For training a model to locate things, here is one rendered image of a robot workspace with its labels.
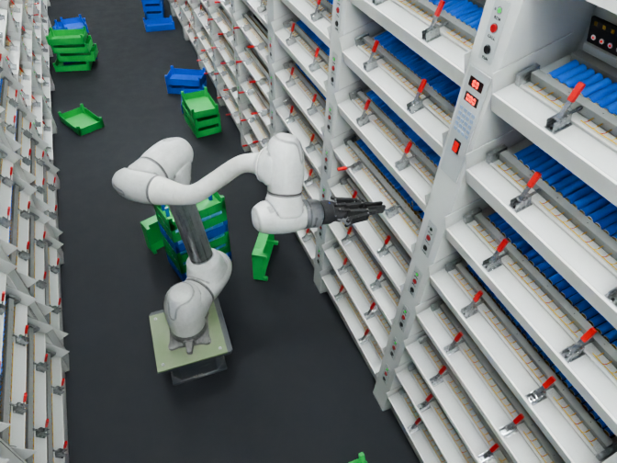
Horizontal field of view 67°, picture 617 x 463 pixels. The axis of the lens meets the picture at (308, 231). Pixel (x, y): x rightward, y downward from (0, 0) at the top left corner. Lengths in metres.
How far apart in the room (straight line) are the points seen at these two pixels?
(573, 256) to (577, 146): 0.22
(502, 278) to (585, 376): 0.27
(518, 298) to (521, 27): 0.59
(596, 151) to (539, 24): 0.28
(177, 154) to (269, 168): 0.52
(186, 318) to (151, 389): 0.46
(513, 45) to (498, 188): 0.31
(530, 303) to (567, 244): 0.20
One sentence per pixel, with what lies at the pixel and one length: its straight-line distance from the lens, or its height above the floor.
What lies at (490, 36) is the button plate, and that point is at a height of 1.63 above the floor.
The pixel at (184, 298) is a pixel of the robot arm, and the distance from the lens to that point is 1.94.
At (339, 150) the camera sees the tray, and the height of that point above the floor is 0.94.
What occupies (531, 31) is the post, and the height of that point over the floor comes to 1.65.
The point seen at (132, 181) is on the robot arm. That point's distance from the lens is 1.64.
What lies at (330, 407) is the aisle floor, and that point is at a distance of 2.20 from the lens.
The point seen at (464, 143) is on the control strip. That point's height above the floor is 1.39.
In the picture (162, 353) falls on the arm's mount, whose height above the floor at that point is 0.21.
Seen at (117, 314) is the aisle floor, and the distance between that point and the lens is 2.59.
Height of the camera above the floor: 1.99
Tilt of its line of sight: 45 degrees down
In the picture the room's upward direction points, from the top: 3 degrees clockwise
